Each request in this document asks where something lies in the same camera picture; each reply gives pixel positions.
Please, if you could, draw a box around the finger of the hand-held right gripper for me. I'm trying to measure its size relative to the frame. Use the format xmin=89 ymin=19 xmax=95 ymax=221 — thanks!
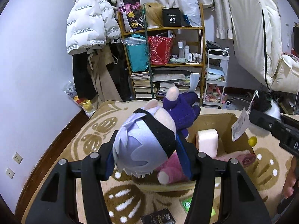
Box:
xmin=249 ymin=110 xmax=284 ymax=137

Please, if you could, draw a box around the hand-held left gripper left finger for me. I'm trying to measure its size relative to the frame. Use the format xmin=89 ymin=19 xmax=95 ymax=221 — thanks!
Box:
xmin=24 ymin=129 xmax=119 ymax=224

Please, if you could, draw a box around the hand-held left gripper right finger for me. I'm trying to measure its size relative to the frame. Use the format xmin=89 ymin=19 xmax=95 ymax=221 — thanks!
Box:
xmin=175 ymin=132 xmax=272 ymax=224

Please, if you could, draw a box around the pink plush toy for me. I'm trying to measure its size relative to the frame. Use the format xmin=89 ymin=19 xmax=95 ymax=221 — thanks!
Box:
xmin=155 ymin=152 xmax=190 ymax=184

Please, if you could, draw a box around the black and white plush toy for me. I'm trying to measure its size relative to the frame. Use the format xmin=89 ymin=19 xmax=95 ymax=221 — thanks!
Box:
xmin=231 ymin=90 xmax=282 ymax=147

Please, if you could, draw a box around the pink swirl roll plush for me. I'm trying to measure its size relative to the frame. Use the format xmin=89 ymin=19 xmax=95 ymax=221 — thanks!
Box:
xmin=196 ymin=129 xmax=219 ymax=158

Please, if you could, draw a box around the silver-haired plush doll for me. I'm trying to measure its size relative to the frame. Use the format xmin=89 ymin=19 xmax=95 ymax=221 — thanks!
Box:
xmin=112 ymin=73 xmax=201 ymax=180

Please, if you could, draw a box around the pink meat plush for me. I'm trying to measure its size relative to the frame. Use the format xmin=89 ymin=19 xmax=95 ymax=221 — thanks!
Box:
xmin=214 ymin=151 xmax=256 ymax=168

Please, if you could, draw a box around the cardboard box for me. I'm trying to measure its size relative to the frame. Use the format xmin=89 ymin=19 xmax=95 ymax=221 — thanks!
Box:
xmin=132 ymin=113 xmax=257 ymax=192

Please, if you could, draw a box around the person's right hand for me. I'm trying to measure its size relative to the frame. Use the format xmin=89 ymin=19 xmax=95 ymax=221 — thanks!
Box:
xmin=282 ymin=157 xmax=299 ymax=199

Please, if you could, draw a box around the green packet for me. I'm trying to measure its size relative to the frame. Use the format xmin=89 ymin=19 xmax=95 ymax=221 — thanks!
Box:
xmin=181 ymin=197 xmax=213 ymax=216

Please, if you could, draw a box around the beige printed blanket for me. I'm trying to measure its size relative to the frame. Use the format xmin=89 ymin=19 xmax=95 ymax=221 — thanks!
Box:
xmin=21 ymin=99 xmax=299 ymax=224

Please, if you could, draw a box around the black packet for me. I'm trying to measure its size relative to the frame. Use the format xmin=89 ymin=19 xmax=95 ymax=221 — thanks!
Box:
xmin=140 ymin=208 xmax=177 ymax=224

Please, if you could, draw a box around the white trolley cart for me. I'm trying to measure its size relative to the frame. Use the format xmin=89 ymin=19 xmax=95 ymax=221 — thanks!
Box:
xmin=203 ymin=49 xmax=230 ymax=109

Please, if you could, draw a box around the plastic bag of toys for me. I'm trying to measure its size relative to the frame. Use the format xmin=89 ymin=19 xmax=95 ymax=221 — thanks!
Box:
xmin=63 ymin=79 xmax=96 ymax=118

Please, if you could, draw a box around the pile of books and papers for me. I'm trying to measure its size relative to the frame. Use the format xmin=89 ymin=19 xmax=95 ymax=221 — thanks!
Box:
xmin=152 ymin=68 xmax=202 ymax=98

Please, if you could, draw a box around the stack of books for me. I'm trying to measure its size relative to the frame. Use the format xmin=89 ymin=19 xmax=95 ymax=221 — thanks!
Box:
xmin=130 ymin=71 xmax=157 ymax=98

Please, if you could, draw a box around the black item on cart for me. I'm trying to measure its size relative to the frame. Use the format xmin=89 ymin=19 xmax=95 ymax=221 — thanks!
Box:
xmin=206 ymin=40 xmax=228 ymax=52

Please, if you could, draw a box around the white duvet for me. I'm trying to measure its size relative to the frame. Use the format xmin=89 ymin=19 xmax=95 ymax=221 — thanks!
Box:
xmin=227 ymin=0 xmax=299 ymax=94

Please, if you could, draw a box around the beige hanging coat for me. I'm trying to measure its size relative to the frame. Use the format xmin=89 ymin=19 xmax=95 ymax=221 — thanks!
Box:
xmin=87 ymin=45 xmax=122 ymax=103

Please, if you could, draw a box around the black hanging garment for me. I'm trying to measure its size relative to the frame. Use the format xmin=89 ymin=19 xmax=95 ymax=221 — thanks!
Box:
xmin=72 ymin=51 xmax=97 ymax=101

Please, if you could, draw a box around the black tote bag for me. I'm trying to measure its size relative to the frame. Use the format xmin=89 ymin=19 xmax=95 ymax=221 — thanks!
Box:
xmin=105 ymin=44 xmax=133 ymax=102

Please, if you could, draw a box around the wooden shelf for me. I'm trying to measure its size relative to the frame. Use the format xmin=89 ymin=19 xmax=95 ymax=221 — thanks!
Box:
xmin=117 ymin=3 xmax=206 ymax=101

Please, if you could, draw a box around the group of toiletry bottles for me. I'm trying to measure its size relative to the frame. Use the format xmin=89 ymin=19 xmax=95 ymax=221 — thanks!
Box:
xmin=178 ymin=41 xmax=203 ymax=63

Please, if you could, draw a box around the green pole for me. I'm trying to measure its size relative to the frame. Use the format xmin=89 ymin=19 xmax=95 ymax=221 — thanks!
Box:
xmin=143 ymin=3 xmax=156 ymax=101

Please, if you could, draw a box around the red patterned bag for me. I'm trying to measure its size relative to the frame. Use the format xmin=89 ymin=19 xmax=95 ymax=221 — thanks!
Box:
xmin=148 ymin=35 xmax=175 ymax=65

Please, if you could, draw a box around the teal bag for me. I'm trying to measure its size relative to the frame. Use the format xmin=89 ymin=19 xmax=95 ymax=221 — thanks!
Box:
xmin=125 ymin=34 xmax=149 ymax=73

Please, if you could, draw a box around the cream hanging curtain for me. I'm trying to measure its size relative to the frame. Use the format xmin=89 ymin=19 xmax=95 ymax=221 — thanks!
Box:
xmin=107 ymin=0 xmax=234 ymax=40

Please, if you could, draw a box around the white plastic bag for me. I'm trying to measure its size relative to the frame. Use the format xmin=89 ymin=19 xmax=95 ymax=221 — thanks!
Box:
xmin=179 ymin=0 xmax=202 ymax=27

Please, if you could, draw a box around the black box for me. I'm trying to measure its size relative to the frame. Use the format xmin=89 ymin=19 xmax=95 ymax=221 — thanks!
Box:
xmin=162 ymin=8 xmax=182 ymax=28

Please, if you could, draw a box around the blonde wig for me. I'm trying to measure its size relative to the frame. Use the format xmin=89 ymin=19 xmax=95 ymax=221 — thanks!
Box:
xmin=145 ymin=2 xmax=167 ymax=28

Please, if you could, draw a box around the white puffer jacket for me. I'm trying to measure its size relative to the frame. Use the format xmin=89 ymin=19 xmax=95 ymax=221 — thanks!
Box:
xmin=66 ymin=0 xmax=122 ymax=56

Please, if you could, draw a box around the printed cartoon bag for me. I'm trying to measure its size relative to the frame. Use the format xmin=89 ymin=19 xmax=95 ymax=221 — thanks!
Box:
xmin=118 ymin=0 xmax=146 ymax=33

